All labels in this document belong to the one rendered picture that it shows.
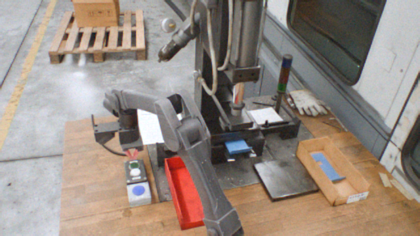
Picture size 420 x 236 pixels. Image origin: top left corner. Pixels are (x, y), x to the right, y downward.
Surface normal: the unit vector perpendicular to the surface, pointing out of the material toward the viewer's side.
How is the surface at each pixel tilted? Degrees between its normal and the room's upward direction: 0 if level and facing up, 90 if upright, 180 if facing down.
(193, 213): 0
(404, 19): 90
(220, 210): 54
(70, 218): 0
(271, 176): 0
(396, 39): 90
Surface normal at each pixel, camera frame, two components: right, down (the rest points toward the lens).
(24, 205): 0.04, -0.80
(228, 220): 0.59, -0.11
